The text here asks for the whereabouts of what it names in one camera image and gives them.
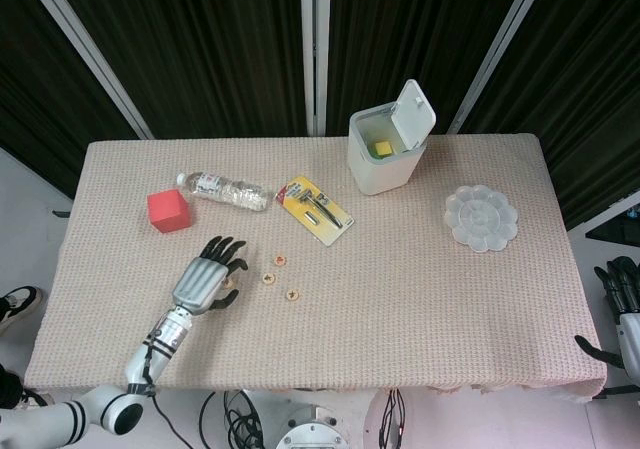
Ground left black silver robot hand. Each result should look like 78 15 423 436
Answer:
171 235 250 317

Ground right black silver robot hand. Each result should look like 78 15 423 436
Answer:
573 256 640 370

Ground grey round robot base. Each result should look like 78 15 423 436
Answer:
274 403 351 449

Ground red cube box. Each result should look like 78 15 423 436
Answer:
146 187 194 234

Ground clear plastic water bottle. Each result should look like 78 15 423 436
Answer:
176 170 272 213

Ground razor on yellow blister card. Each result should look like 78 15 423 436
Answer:
275 175 356 248

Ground clear flower-shaped paint palette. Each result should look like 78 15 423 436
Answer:
444 184 519 254

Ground white black sneaker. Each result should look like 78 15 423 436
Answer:
0 286 44 338

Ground beige woven tablecloth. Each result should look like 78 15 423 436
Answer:
23 133 608 399

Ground white flip-lid trash bin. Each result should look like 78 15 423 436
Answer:
347 78 437 197

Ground black curtain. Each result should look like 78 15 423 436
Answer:
0 0 141 200
457 0 640 230
49 0 307 138
327 0 531 135

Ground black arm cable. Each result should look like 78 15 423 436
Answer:
141 336 175 449

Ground black cable bundle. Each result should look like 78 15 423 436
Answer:
199 391 266 449

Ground red black cables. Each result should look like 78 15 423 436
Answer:
378 388 407 449

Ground grey aluminium frame post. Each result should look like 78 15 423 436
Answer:
19 0 154 140
298 0 332 137
447 0 551 135

